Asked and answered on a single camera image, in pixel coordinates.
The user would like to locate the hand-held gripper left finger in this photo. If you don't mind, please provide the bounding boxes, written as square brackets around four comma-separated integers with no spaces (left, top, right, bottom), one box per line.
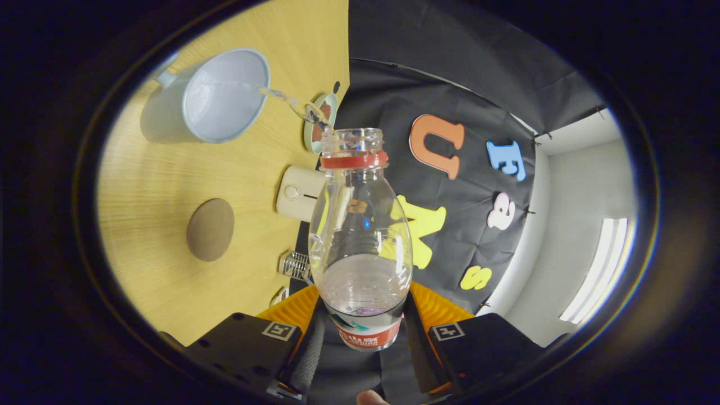
[160,284,327,401]

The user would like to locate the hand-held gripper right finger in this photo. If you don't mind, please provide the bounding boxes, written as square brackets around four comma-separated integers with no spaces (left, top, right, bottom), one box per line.
[404,281,569,401]

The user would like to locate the round brown coaster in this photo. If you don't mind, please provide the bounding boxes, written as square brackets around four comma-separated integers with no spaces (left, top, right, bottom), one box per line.
[186,198,235,262]

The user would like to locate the clear plastic juice bottle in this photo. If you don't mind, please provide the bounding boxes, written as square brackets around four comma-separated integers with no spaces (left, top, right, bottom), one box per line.
[308,128,414,352]

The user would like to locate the light blue cup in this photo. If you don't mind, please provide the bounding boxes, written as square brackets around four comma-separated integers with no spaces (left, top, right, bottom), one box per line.
[141,48,271,145]

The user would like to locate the long ceiling light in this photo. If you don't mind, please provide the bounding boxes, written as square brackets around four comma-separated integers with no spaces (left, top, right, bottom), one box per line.
[560,218,628,324]

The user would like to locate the white toaster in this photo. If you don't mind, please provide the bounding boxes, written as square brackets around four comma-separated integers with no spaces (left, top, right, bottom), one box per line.
[276,165,327,223]

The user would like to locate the wooden table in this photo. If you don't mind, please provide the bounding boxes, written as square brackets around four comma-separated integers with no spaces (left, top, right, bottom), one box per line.
[97,0,350,347]

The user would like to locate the brown sausage piece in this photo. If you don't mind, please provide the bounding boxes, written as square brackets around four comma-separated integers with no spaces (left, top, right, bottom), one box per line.
[311,101,332,144]

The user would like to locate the pale green plate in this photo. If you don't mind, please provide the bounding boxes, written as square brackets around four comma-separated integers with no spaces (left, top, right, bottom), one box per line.
[304,92,339,154]

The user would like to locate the metal wire basket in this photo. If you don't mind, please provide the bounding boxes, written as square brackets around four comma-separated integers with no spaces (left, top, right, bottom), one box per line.
[278,251,312,281]

